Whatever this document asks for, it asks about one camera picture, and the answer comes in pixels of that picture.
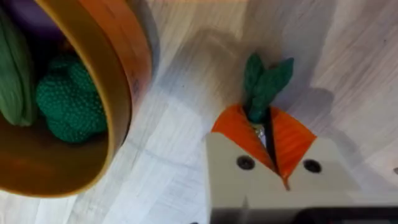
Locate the orange tub with knitted toys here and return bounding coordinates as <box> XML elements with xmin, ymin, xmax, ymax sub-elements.
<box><xmin>0</xmin><ymin>0</ymin><xmax>154</xmax><ymax>198</ymax></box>

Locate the white orange left gripper right finger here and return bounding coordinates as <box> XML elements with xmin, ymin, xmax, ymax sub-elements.
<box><xmin>269</xmin><ymin>106</ymin><xmax>365</xmax><ymax>207</ymax></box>

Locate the white orange left gripper left finger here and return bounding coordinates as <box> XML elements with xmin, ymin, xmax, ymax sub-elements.
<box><xmin>206</xmin><ymin>104</ymin><xmax>290</xmax><ymax>208</ymax></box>

